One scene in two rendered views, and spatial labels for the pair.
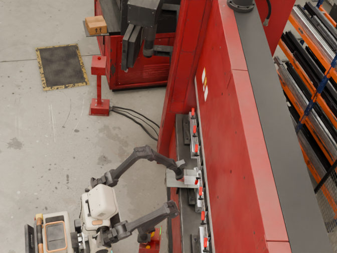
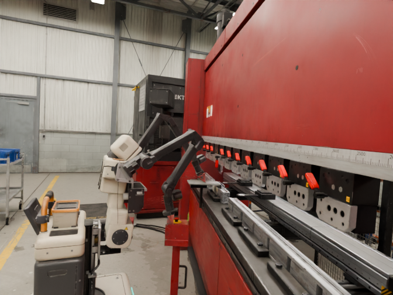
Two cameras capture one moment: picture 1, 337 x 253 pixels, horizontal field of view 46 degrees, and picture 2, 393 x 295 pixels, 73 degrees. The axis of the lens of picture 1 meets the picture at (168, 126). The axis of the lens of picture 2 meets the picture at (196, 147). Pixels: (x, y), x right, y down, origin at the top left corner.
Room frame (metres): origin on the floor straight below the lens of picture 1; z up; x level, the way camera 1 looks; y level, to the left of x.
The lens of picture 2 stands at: (-0.39, -0.17, 1.42)
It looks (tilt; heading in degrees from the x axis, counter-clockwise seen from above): 3 degrees down; 1
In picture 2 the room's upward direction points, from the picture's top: 3 degrees clockwise
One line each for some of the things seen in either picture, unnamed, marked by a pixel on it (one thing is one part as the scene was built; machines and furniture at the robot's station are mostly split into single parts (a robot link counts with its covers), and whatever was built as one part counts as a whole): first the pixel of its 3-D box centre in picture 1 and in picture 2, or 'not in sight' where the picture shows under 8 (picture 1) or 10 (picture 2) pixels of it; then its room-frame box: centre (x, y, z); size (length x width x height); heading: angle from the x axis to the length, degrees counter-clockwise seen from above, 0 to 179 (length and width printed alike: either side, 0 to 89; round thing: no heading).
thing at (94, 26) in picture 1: (95, 23); not in sight; (3.76, 1.03, 1.04); 0.30 x 0.26 x 0.12; 23
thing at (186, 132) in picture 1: (186, 132); not in sight; (2.54, -0.18, 0.89); 0.30 x 0.05 x 0.03; 10
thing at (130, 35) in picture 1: (133, 41); (154, 131); (3.07, 0.48, 1.42); 0.45 x 0.12 x 0.36; 177
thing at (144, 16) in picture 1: (144, 31); (161, 123); (3.11, 0.39, 1.53); 0.51 x 0.25 x 0.85; 177
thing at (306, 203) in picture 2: not in sight; (307, 184); (0.60, -0.57, 1.26); 0.15 x 0.09 x 0.17; 10
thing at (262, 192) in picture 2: not in sight; (255, 194); (1.52, -0.57, 1.01); 0.26 x 0.12 x 0.05; 100
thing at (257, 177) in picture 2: not in sight; (265, 169); (1.00, -0.50, 1.26); 0.15 x 0.09 x 0.17; 10
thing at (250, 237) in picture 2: not in sight; (252, 240); (0.96, -0.45, 0.89); 0.30 x 0.05 x 0.03; 10
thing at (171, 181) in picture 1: (181, 178); (203, 182); (1.93, -0.19, 1.00); 0.26 x 0.18 x 0.01; 100
